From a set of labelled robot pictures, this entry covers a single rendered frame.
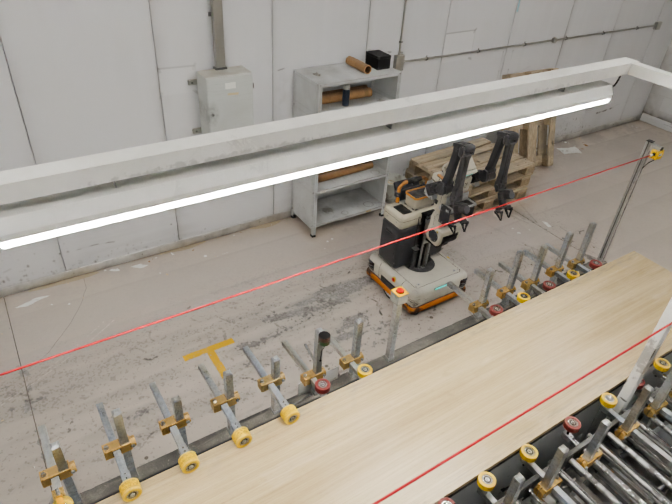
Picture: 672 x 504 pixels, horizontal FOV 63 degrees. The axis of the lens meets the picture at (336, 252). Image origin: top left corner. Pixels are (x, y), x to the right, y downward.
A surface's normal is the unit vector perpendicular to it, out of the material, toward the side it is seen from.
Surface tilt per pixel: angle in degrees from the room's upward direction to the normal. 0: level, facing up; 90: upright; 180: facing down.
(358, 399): 0
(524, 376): 0
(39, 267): 90
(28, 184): 90
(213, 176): 61
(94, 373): 0
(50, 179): 90
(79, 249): 90
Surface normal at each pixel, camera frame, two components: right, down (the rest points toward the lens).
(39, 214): 0.50, 0.05
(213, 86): 0.55, 0.51
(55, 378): 0.06, -0.81
